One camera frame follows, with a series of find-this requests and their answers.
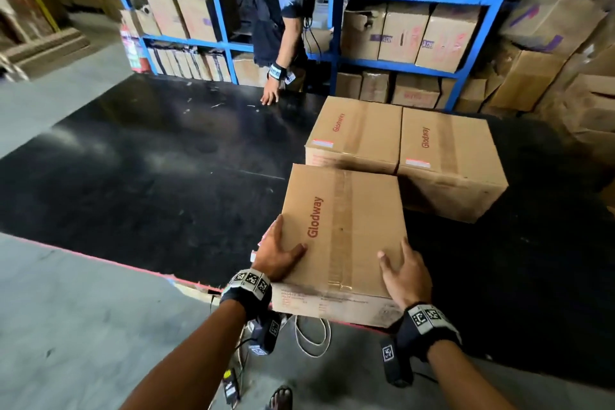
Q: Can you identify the black marker wrist strap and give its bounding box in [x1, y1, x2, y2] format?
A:
[219, 268, 274, 322]
[389, 302, 463, 363]

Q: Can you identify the shelved stack of cardboard cartons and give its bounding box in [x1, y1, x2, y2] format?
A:
[107, 0, 518, 113]

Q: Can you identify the row of flattened cartons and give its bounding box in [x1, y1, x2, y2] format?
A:
[146, 45, 232, 84]

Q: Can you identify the person's left forearm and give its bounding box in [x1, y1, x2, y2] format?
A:
[120, 299, 248, 410]

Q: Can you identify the person's right forearm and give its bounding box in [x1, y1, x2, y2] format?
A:
[427, 340, 517, 410]

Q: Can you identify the small black cabled device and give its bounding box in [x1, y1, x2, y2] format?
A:
[222, 368, 241, 406]

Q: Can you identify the person's left hand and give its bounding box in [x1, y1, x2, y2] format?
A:
[251, 214, 308, 283]

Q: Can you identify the loose pile of cardboard cartons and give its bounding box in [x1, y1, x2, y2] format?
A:
[480, 0, 615, 166]

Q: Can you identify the red fire extinguisher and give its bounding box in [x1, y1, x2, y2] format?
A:
[119, 23, 151, 74]

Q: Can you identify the white cable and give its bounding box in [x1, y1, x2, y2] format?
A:
[293, 316, 332, 359]

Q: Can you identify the person's right hand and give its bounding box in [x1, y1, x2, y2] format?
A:
[377, 237, 433, 312]

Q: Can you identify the blue metal shelf rack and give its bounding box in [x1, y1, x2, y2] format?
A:
[96, 0, 585, 113]

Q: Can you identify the brown cardboard box red print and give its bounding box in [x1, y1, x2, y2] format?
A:
[397, 107, 509, 224]
[305, 95, 403, 176]
[270, 163, 408, 329]

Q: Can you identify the wooden pallet stack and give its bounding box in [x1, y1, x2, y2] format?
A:
[0, 0, 93, 82]

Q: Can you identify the person's sandalled foot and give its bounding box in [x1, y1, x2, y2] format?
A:
[265, 385, 294, 410]

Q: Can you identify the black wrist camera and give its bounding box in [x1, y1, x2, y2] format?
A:
[380, 335, 414, 389]
[247, 311, 282, 357]

